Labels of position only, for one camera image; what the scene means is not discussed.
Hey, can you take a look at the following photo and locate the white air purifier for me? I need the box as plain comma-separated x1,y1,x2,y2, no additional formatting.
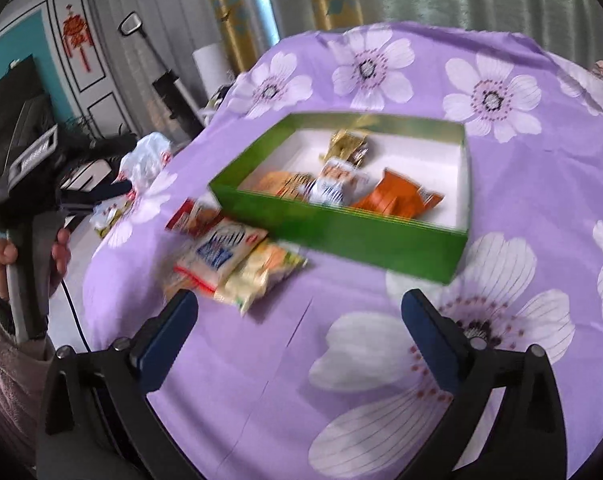
192,42,232,102

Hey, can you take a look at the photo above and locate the purple floral tablecloth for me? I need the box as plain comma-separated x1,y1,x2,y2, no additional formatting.
81,22,603,480

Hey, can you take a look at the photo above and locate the yellow orange cracker packet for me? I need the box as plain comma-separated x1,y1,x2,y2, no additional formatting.
251,170,313,201

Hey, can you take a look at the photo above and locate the red snack packet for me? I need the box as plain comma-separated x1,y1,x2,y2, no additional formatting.
165,199,225,237

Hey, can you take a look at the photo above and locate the person's left hand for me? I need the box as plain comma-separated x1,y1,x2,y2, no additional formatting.
0,230,73,304

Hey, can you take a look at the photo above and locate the green cardboard box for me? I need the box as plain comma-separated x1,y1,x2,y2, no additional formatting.
208,112,470,286

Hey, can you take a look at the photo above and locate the small white snack packet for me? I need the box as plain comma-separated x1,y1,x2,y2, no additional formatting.
306,157,373,207

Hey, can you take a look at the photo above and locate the potted plant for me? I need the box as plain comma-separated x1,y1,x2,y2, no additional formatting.
64,114,132,141

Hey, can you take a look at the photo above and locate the white blue packet red strip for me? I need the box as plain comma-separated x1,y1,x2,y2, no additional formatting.
174,217,270,294

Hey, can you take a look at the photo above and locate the upright vacuum cleaner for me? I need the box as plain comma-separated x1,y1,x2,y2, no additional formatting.
118,12,205,137

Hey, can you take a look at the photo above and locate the black television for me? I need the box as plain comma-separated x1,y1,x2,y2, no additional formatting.
0,57,57,131

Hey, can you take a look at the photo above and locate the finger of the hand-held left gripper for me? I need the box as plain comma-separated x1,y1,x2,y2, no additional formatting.
58,179,133,209

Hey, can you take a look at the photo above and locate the white plastic bag red print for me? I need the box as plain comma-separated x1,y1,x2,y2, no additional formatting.
118,132,175,187

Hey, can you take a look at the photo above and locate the black cable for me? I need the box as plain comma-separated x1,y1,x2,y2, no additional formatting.
60,279,91,352

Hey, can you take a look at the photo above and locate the orange snack packet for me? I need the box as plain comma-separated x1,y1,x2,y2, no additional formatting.
354,167,445,219

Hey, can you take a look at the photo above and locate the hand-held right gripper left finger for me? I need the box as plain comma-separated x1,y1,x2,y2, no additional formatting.
45,290,200,441

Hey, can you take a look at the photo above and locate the gold candy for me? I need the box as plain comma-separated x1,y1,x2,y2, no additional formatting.
325,115,375,167

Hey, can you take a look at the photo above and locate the person's left forearm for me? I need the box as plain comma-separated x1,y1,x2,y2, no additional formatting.
0,285,58,467

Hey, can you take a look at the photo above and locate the white television cabinet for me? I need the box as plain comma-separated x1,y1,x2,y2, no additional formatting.
61,157,118,192

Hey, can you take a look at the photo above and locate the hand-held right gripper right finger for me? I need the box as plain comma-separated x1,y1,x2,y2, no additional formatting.
400,290,566,441

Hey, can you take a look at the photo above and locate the pale yellow snack packet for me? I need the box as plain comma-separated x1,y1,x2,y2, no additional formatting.
216,240,309,317

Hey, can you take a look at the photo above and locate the red knot wall ornament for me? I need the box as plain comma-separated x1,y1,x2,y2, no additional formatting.
61,2,95,72

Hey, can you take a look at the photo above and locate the grey sheer curtain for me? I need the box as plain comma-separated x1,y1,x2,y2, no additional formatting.
84,0,218,131

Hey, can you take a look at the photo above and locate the white red paper bag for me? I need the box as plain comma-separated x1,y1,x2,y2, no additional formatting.
91,192,138,239

